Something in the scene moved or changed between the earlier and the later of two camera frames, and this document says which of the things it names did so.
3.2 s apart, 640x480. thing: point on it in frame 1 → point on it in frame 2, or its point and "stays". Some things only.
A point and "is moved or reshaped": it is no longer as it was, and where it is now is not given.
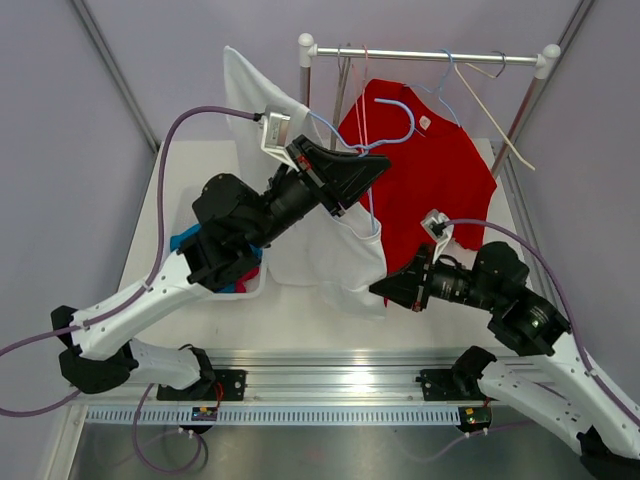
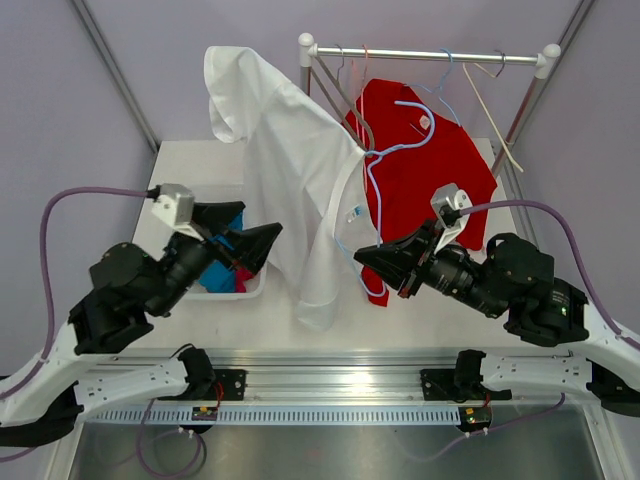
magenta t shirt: x=239 y=284 stays
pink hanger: x=362 y=102 stays
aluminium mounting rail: x=368 y=377 stays
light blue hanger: x=440 y=85 stays
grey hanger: x=343 y=72 → x=337 y=109
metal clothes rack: x=308 y=50 stays
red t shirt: x=436 y=167 stays
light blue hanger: x=364 y=149 → x=337 y=240
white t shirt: x=339 y=252 is moved or reshaped
